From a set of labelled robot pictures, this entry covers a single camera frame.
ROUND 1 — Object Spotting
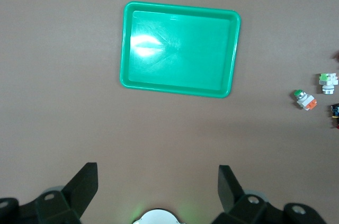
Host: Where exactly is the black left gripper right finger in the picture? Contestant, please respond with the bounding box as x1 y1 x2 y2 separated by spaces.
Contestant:
211 165 328 224

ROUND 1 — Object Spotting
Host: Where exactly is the white switch component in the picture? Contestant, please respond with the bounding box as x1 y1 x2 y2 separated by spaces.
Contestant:
318 72 339 95

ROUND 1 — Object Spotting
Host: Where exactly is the green push button switch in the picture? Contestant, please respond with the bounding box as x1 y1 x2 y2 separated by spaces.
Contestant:
293 89 318 112

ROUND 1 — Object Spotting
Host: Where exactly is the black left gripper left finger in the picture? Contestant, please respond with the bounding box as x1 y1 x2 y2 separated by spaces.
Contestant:
0 162 99 224

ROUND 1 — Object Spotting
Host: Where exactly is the green plastic tray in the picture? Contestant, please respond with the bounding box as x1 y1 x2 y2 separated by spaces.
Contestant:
119 1 242 99

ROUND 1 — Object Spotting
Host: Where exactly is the brown table mat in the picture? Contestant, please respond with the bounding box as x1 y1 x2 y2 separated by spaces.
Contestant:
0 0 339 224

